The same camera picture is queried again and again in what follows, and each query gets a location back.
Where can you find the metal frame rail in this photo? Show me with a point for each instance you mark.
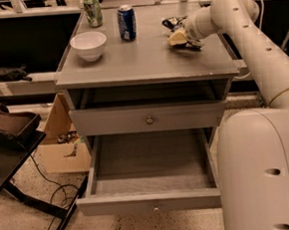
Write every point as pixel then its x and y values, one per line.
pixel 132 78

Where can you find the cardboard box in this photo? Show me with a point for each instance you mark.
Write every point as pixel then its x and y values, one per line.
pixel 62 149

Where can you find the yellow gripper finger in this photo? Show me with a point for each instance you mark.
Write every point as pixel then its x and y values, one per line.
pixel 177 38

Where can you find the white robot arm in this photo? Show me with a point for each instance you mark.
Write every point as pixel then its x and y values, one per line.
pixel 253 146

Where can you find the black side table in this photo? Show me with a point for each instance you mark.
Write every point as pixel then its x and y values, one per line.
pixel 13 154

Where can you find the white ceramic bowl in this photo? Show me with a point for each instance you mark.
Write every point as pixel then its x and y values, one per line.
pixel 89 45

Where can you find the grey upper drawer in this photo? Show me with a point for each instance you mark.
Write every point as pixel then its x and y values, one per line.
pixel 116 120

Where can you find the green soda can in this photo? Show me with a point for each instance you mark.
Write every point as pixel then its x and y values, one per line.
pixel 93 12

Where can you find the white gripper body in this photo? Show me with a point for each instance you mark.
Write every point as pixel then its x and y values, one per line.
pixel 192 28

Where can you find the brown pad on table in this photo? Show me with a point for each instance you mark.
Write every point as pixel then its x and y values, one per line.
pixel 19 124

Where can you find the blue soda can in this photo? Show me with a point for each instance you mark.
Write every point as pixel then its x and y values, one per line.
pixel 127 22

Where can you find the grey open lower drawer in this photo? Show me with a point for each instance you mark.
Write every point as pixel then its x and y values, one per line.
pixel 151 171

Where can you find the grey drawer cabinet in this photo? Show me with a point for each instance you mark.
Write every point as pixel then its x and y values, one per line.
pixel 148 49

